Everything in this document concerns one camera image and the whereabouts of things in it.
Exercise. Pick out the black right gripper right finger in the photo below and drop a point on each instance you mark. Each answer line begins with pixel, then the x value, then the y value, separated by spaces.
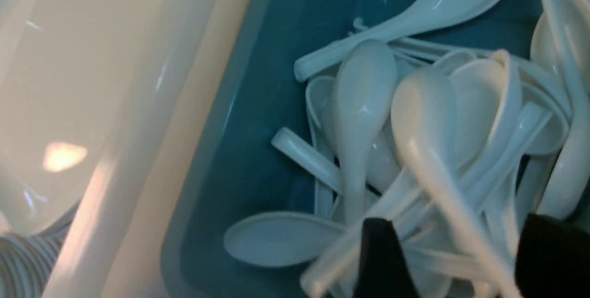
pixel 553 259

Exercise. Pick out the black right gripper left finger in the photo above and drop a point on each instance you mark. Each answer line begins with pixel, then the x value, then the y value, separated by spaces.
pixel 382 272

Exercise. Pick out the stack of white square plates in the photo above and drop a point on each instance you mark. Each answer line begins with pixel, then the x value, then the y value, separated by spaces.
pixel 66 66

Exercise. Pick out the stack of white sauce bowls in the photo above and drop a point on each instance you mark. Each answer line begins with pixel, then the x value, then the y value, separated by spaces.
pixel 26 263

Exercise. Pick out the pile of white spoons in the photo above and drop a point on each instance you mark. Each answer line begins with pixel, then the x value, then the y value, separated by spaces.
pixel 507 107

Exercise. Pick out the large white plastic tub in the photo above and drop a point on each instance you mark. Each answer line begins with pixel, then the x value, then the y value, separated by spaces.
pixel 113 247

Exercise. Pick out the white ceramic soup spoon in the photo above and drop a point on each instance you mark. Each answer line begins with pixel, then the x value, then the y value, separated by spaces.
pixel 424 121

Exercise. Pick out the teal plastic bin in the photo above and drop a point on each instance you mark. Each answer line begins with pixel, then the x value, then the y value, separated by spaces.
pixel 235 171

